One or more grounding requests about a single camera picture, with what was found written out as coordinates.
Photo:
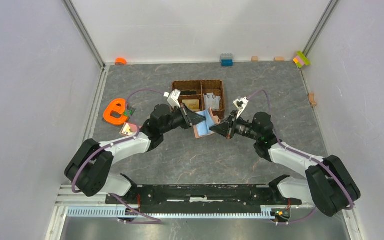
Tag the curved tan wooden piece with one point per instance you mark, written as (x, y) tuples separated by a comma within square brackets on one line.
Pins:
[(312, 100)]

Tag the blue grey toy bricks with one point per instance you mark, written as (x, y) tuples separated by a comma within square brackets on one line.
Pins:
[(226, 60)]

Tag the pink picture card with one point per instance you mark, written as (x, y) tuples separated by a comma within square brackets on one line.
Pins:
[(129, 129)]

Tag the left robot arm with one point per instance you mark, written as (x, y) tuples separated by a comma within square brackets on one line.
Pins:
[(89, 169)]

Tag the orange tape dispenser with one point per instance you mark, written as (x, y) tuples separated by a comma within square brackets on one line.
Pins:
[(114, 114)]

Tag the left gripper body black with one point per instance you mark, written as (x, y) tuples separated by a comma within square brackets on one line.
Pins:
[(180, 118)]

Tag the brown woven divided basket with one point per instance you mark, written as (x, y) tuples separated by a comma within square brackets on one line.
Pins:
[(202, 87)]

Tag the yellow VIP card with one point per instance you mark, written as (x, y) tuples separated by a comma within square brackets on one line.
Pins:
[(192, 104)]

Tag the green toy block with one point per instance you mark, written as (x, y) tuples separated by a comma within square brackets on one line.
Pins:
[(129, 112)]

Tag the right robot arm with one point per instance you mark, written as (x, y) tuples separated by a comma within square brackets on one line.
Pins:
[(327, 183)]

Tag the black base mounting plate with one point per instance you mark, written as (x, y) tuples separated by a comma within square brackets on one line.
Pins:
[(205, 198)]

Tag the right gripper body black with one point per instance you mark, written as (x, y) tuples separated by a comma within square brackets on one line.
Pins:
[(239, 126)]

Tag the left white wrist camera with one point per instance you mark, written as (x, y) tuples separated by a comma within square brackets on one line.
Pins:
[(173, 98)]

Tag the small tan wooden block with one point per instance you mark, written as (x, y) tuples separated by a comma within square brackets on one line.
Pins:
[(254, 59)]

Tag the flat tan wooden block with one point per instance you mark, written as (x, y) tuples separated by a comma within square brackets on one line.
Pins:
[(279, 59)]

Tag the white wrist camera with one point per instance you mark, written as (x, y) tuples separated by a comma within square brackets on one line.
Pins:
[(173, 98), (240, 103)]

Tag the grey cards in basket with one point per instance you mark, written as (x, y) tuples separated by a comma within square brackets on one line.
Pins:
[(212, 101)]

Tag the black item in basket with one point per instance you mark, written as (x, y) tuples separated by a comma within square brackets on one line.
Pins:
[(188, 92)]

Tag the green pink toy bricks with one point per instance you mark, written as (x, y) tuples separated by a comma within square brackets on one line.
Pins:
[(301, 60)]

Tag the orange round cap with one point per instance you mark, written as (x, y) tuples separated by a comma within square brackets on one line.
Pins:
[(120, 61)]

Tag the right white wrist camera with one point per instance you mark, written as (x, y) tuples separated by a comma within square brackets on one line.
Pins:
[(240, 103)]

